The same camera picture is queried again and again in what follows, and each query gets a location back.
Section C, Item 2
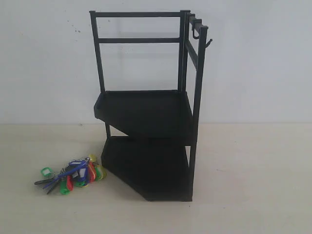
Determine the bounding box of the colourful key tag bunch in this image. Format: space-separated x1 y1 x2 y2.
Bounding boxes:
34 154 107 195

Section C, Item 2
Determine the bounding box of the black metal corner rack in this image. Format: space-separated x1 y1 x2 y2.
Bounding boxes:
90 10 211 202

